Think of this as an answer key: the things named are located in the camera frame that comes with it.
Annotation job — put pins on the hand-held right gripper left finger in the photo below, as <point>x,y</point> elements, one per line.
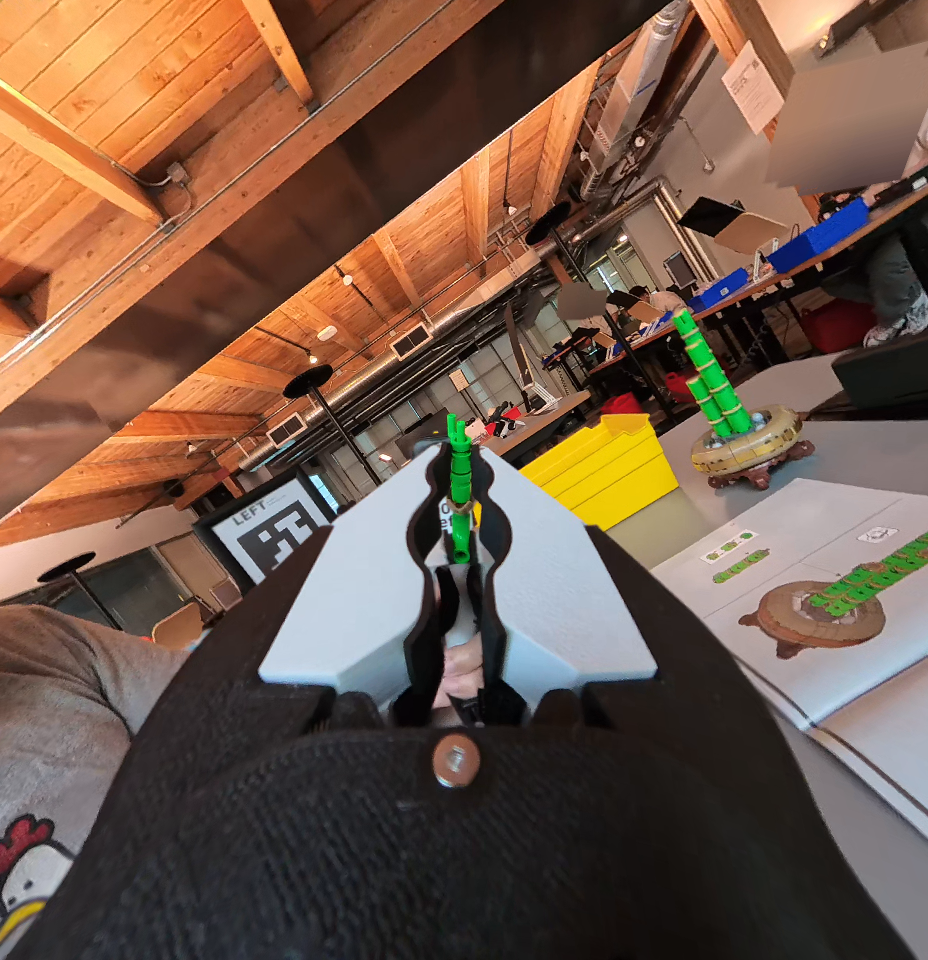
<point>344,607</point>

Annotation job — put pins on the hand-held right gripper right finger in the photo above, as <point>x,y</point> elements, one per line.
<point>569,607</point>

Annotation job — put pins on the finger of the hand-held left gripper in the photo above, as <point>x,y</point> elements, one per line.
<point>441,553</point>
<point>477,544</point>

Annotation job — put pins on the green lego bamboo stem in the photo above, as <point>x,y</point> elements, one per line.
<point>459,469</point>

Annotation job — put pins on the lego instruction booklet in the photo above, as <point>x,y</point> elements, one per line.
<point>809,525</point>

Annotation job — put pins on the lego bamboo model on base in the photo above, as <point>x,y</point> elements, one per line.
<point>764,442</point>

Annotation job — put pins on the person's left hand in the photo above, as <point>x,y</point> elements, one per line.
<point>460,675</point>

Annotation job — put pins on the dark monitor screen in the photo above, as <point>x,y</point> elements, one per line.
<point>432,431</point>

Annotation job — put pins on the yellow plastic bin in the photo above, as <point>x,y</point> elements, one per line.
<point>614,480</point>

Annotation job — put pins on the grey work table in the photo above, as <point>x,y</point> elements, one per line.
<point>561,409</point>

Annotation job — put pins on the tan chair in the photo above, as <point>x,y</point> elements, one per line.
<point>179,624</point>

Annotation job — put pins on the white air vent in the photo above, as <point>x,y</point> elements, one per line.
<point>411,341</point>
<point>287,433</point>

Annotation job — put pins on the small red container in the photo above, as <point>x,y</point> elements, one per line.
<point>625,403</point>

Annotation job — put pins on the black disc floor lamp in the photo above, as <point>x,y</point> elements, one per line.
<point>548,221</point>
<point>308,377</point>
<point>66,566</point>

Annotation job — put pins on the person's grey chicken-print shirt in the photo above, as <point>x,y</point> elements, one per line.
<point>44,712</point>

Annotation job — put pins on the computer monitor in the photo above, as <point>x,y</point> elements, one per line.
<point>679,270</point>

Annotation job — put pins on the small blue plastic bin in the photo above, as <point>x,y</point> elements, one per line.
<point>719,289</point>

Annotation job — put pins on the long wooden work table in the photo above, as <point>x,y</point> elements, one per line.
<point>741,298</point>

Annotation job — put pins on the large red container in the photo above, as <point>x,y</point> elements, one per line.
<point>839,326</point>

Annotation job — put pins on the black box device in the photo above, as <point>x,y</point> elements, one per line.
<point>891,375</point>

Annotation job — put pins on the open laptop on stand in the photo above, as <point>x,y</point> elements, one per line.
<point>745,231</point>

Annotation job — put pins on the large blue plastic bin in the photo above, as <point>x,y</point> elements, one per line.
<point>820,236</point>

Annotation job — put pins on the white paper notice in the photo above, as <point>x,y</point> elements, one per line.
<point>753,86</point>

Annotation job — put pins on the round metal air duct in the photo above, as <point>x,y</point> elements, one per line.
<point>351,388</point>

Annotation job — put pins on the rectangular metal duct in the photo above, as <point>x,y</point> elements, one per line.
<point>644,67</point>

